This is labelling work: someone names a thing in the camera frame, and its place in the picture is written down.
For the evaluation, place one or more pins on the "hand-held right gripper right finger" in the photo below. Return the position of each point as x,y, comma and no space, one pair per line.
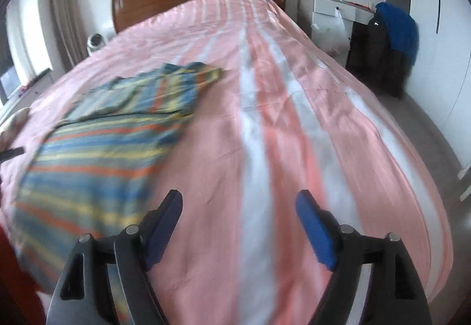
316,233

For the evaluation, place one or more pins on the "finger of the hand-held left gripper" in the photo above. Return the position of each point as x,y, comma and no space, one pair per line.
11,154

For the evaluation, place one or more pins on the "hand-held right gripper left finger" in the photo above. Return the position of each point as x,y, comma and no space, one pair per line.
165,229

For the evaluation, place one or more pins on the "striped knit shirt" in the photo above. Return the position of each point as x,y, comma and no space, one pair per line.
110,148

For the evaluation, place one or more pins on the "striped pillow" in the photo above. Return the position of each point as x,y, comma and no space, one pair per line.
13,126

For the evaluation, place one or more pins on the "white windowsill cabinet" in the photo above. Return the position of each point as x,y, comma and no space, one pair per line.
33,84

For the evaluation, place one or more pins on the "window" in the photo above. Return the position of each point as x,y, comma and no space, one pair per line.
9,63

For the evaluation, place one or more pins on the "pink striped bed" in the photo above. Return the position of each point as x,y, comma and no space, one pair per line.
265,148

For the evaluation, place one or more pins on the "beige curtain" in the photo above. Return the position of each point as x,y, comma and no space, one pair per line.
64,12

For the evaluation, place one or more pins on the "white plastic bag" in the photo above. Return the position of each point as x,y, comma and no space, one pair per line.
331,34

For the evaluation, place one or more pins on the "blue jacket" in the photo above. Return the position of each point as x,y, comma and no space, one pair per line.
399,30

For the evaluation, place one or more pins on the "white desk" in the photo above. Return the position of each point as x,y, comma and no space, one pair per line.
331,5

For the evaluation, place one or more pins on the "white wardrobe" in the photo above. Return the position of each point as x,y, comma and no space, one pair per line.
430,34

